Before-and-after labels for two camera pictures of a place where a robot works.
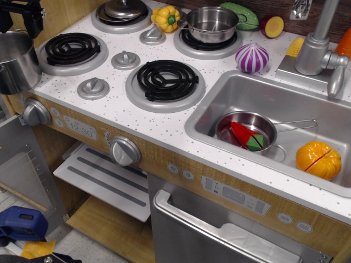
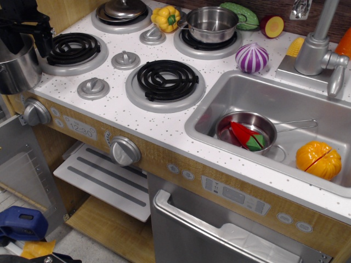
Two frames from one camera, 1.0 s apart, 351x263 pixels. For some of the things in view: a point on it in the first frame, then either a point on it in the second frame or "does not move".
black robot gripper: [32, 13] -> [13, 12]
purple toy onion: [252, 58] does not move
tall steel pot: [20, 71] does not move
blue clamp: [19, 222] does not move
